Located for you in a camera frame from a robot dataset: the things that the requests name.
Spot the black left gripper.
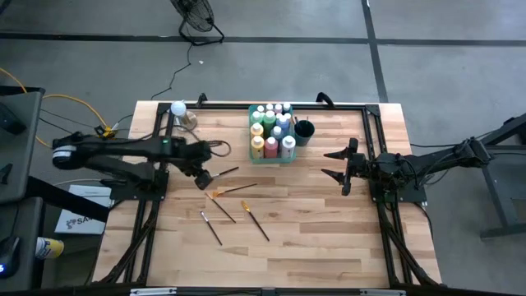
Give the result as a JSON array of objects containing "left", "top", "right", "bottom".
[{"left": 175, "top": 138, "right": 215, "bottom": 192}]

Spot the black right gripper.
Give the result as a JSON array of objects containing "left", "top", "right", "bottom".
[{"left": 321, "top": 137, "right": 371, "bottom": 197}]

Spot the large white paint bottle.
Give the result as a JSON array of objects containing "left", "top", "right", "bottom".
[{"left": 279, "top": 134, "right": 297, "bottom": 160}]

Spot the large red paint bottle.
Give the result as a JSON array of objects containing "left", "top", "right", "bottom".
[{"left": 264, "top": 136, "right": 279, "bottom": 160}]

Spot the dark green plastic cup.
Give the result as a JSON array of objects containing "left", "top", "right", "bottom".
[{"left": 293, "top": 119, "right": 316, "bottom": 148}]

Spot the teal translucent plastic bin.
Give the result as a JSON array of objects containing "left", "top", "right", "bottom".
[{"left": 248, "top": 104, "right": 298, "bottom": 165}]

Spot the yellow power splitter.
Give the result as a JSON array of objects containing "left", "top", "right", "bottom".
[{"left": 94, "top": 125, "right": 118, "bottom": 139}]

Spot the white paper sheet with logo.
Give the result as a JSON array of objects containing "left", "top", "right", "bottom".
[{"left": 53, "top": 184, "right": 114, "bottom": 236}]

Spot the black diagonal bar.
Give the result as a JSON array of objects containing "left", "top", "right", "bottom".
[{"left": 25, "top": 175, "right": 112, "bottom": 224}]

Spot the black floor fan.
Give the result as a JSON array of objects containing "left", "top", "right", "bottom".
[{"left": 169, "top": 0, "right": 226, "bottom": 47}]

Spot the yellow and white can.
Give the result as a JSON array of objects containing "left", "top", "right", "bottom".
[{"left": 35, "top": 237, "right": 66, "bottom": 261}]

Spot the grey side table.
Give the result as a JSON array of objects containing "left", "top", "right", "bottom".
[{"left": 0, "top": 85, "right": 46, "bottom": 206}]

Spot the dark grey desk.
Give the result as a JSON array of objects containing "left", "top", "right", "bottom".
[{"left": 0, "top": 196, "right": 44, "bottom": 293}]

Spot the black computer mouse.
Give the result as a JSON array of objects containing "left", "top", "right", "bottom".
[{"left": 0, "top": 236, "right": 21, "bottom": 280}]

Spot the black aluminium rig frame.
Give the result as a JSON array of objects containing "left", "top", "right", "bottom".
[{"left": 93, "top": 100, "right": 443, "bottom": 296}]

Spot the silver bracket plate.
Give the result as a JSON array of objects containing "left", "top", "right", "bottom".
[
  {"left": 130, "top": 287, "right": 178, "bottom": 296},
  {"left": 360, "top": 289, "right": 407, "bottom": 296}
]

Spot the black fan cable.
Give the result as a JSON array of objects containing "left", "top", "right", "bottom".
[{"left": 150, "top": 43, "right": 194, "bottom": 101}]

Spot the yellow extension cord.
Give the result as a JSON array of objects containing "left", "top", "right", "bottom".
[{"left": 0, "top": 67, "right": 112, "bottom": 149}]

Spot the black desk frame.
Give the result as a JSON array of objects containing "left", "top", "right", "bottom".
[{"left": 451, "top": 113, "right": 526, "bottom": 240}]

